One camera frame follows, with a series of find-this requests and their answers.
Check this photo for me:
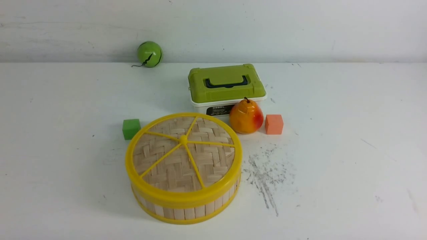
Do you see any green foam cube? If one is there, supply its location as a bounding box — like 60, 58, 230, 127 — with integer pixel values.
122, 119, 141, 140

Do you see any green toy ball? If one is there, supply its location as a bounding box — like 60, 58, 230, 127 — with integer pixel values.
131, 41, 163, 67

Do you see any yellow bamboo steamer basket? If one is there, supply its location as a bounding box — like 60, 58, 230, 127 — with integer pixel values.
131, 177, 241, 225

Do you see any orange foam cube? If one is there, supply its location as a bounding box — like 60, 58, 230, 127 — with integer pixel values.
265, 114, 284, 135

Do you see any green lidded storage box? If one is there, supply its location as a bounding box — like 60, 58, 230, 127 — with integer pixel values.
188, 64, 267, 117

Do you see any orange yellow toy pear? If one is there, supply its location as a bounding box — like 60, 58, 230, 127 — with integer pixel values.
229, 97, 264, 135

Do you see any yellow woven steamer lid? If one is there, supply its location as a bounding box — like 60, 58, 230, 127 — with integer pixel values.
125, 112, 243, 209

